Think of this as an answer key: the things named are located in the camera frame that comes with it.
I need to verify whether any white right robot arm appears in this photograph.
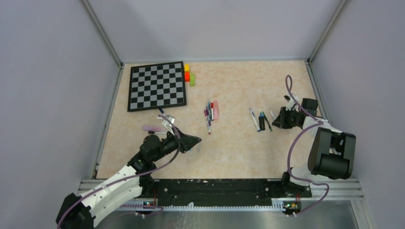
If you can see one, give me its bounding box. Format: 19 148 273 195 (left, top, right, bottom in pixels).
272 95 356 197

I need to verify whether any purple white pen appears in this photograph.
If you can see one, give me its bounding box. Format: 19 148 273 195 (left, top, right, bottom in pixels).
204 109 211 135

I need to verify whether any yellow toy block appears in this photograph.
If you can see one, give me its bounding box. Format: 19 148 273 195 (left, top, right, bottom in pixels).
184 64 190 72

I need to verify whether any grey slotted cable duct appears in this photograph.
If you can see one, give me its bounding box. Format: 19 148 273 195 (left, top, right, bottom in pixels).
116 200 286 212

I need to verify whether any green toy block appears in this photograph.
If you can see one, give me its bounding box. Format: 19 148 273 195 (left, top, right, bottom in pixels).
190 73 195 87

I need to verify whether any blue capped pen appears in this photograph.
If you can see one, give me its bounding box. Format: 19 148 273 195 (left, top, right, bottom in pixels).
207 101 212 121

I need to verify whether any orange toy block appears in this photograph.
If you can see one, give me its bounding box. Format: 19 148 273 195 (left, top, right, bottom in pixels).
184 71 190 82

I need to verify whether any pink highlighter marker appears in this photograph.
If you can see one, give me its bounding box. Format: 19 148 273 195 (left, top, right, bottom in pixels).
213 100 219 120

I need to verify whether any pink marker on left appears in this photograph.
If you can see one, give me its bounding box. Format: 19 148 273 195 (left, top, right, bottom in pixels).
141 125 166 132

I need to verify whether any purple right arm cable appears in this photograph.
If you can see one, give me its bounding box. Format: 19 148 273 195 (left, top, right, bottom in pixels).
285 75 330 218

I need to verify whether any white pen blue cap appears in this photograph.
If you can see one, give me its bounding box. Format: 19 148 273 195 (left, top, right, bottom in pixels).
249 108 261 132

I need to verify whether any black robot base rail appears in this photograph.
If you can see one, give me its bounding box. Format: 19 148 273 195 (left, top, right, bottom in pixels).
140 178 312 207

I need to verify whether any red capped white pen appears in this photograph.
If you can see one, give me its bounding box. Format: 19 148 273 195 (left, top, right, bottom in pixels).
210 103 214 121

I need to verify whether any black blue highlighter marker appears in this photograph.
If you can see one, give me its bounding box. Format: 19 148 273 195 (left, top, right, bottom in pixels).
258 112 266 131

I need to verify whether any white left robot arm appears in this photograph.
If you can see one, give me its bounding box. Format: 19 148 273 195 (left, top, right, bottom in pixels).
56 132 202 229

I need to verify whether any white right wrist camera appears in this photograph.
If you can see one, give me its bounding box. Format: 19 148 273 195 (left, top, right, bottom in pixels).
284 94 300 111

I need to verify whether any green transparent pen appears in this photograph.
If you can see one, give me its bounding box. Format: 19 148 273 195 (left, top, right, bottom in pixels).
262 112 273 131

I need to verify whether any black and grey chessboard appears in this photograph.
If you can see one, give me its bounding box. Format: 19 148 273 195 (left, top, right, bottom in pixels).
128 61 187 112

